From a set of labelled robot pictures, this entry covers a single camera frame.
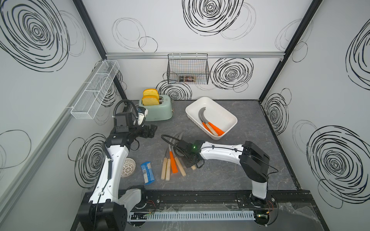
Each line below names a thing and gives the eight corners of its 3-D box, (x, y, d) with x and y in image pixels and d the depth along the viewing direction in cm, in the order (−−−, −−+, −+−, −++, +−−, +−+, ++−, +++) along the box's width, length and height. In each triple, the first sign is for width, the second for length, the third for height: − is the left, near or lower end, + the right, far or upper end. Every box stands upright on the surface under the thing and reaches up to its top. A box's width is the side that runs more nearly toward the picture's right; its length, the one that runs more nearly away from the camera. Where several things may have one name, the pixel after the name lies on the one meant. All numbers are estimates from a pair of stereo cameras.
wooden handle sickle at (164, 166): (161, 180, 82) (160, 179, 80) (165, 150, 94) (164, 149, 92) (165, 180, 82) (164, 179, 80) (168, 150, 94) (168, 149, 92)
